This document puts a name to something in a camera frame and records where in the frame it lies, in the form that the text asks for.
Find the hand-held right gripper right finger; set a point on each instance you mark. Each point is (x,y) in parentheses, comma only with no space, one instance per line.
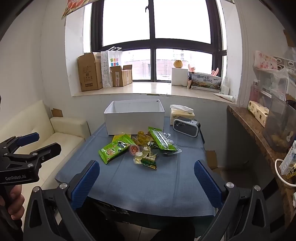
(208,183)

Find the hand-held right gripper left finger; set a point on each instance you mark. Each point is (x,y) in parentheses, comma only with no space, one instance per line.
(85,183)

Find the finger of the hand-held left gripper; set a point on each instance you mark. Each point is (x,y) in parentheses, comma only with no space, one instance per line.
(50,150)
(29,138)

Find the wide green snack packet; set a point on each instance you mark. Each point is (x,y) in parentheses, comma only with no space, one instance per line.
(112,151)

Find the yellow snack packet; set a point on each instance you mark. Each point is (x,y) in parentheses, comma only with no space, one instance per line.
(116,138)

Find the yellow jelly cup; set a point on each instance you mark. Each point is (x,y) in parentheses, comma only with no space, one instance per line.
(142,138)
(138,158)
(147,151)

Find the orange jelly cup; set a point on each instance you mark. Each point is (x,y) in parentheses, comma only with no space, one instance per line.
(133,149)

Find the small dark green packet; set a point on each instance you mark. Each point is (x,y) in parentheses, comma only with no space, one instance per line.
(149,162)

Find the long green snack packet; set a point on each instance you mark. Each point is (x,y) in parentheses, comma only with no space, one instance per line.
(160,139)

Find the white foam board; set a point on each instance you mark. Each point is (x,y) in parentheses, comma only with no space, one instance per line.
(134,125)

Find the person's left hand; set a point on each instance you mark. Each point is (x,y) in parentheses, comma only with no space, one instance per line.
(16,201)

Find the cream sofa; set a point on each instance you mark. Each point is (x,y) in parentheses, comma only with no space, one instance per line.
(67,139)

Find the cardboard scrap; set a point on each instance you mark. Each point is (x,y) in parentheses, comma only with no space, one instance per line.
(56,112)
(211,160)

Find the brown stone counter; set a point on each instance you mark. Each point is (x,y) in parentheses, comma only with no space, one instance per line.
(252,132)

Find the white tube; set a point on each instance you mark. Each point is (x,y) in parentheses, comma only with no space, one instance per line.
(225,97)

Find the large brown cardboard box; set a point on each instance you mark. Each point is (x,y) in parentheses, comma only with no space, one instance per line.
(89,71)

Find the clear plastic tank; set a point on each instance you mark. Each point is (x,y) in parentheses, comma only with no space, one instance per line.
(279,125)

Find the dotted white paper bag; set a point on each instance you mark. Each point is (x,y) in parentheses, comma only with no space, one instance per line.
(106,74)

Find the printed snack bag on ledge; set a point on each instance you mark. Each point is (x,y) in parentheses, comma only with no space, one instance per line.
(205,82)

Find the pink bottle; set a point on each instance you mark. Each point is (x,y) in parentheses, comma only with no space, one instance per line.
(254,92)

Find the small open cardboard box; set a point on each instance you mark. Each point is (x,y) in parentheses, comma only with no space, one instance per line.
(121,76)

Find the white cube box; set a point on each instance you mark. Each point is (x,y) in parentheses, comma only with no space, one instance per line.
(179,77)

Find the yellow pomelo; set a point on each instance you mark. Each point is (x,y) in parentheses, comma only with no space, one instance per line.
(178,64)

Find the clear storage drawers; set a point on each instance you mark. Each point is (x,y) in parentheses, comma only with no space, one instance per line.
(277,81)

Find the floral tissue pack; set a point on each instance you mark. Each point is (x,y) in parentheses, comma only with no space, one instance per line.
(264,60)

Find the wall poster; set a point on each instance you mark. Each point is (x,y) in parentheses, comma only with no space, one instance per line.
(74,7)

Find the black window frame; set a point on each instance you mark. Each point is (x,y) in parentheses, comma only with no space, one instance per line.
(152,44)

